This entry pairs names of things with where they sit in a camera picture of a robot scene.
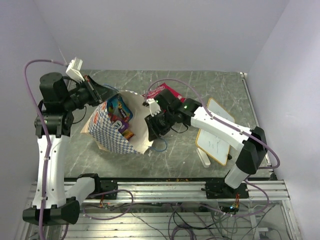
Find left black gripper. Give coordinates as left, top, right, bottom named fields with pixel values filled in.
left=62, top=74, right=118, bottom=111

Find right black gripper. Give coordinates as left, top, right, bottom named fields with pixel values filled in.
left=144, top=109, right=176, bottom=142

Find checkered paper bag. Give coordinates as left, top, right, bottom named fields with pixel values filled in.
left=81, top=90, right=154, bottom=155

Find pink snack bag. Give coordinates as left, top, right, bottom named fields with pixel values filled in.
left=142, top=83, right=186, bottom=103

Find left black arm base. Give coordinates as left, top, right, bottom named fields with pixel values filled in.
left=77, top=173, right=118, bottom=200

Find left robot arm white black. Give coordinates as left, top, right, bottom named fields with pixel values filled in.
left=22, top=72, right=117, bottom=226

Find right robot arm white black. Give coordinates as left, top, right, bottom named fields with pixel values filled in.
left=143, top=89, right=268, bottom=198

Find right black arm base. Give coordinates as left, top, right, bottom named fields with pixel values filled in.
left=201, top=178, right=249, bottom=199

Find orange snack packet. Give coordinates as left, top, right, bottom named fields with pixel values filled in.
left=122, top=129, right=135, bottom=140

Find purple snack packet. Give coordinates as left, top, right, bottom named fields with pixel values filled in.
left=112, top=119, right=130, bottom=134

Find white whiteboard eraser marker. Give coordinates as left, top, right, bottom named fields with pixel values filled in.
left=196, top=148, right=211, bottom=168

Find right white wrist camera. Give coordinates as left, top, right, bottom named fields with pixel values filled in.
left=143, top=98, right=162, bottom=117

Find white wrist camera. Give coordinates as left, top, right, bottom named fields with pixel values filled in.
left=65, top=57, right=85, bottom=83
left=143, top=98, right=162, bottom=117

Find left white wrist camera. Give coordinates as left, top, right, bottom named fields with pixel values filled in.
left=65, top=57, right=85, bottom=83

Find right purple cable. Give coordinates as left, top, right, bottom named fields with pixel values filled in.
left=144, top=78, right=281, bottom=218

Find purple cable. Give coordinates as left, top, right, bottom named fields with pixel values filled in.
left=144, top=78, right=281, bottom=218
left=24, top=59, right=70, bottom=240

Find small whiteboard yellow frame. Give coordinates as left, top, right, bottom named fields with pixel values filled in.
left=195, top=98, right=235, bottom=166

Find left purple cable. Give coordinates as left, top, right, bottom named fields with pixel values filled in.
left=24, top=59, right=70, bottom=240

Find aluminium frame rail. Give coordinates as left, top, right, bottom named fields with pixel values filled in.
left=27, top=179, right=288, bottom=203

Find loose cables under table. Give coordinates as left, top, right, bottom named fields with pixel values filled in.
left=82, top=197, right=276, bottom=240

